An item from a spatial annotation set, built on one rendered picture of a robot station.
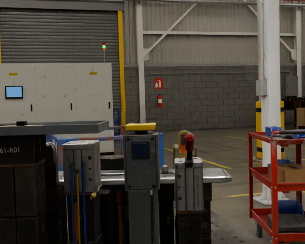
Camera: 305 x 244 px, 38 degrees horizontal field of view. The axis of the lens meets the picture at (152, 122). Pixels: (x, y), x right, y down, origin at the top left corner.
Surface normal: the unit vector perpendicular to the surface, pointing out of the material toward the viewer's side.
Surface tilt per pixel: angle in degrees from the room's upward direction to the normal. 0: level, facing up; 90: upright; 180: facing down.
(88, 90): 90
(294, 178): 90
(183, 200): 90
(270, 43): 90
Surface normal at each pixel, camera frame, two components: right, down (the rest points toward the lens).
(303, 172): 0.17, 0.04
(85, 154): -0.04, 0.05
